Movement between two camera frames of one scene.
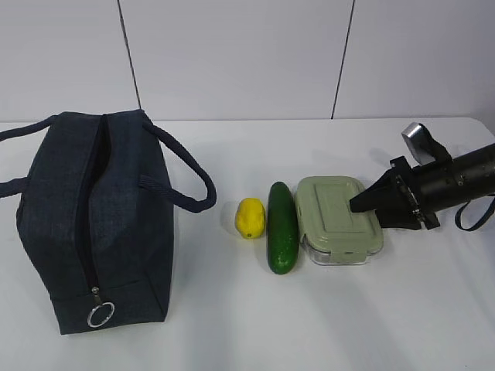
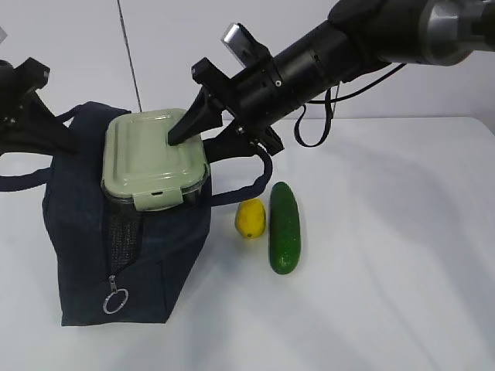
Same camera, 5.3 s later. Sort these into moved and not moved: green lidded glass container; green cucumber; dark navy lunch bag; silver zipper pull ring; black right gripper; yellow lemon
Moved: green lidded glass container; silver zipper pull ring; dark navy lunch bag; black right gripper
Not moved: green cucumber; yellow lemon
